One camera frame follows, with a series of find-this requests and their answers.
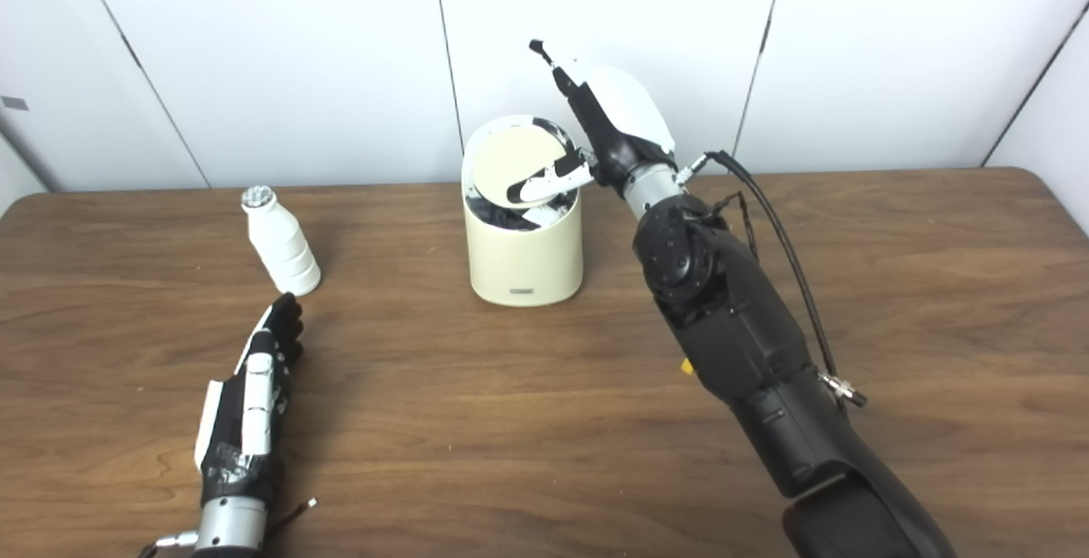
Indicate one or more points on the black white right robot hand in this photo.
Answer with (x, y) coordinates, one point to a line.
(625, 116)

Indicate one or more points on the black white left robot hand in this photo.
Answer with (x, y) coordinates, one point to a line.
(255, 396)

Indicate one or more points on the cream round bin lid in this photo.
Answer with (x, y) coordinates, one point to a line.
(510, 158)

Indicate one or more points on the small white plastic bottle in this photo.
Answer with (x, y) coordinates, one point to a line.
(281, 243)

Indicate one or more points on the cream-colored round bin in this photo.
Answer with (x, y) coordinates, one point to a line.
(523, 260)

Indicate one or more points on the black bin liner bag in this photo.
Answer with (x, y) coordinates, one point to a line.
(502, 218)

